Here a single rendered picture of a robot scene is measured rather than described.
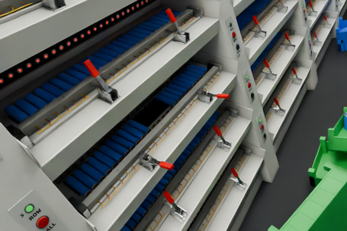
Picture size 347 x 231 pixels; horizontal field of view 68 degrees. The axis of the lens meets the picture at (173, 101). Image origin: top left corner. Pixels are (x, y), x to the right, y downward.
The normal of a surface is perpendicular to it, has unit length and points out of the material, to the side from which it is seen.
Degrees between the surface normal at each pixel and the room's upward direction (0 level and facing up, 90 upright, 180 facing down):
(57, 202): 90
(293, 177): 0
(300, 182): 0
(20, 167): 90
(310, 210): 0
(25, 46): 113
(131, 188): 23
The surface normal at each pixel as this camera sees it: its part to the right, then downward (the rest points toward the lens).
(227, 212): -0.07, -0.75
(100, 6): 0.82, 0.33
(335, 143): -0.66, 0.27
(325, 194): -0.38, -0.82
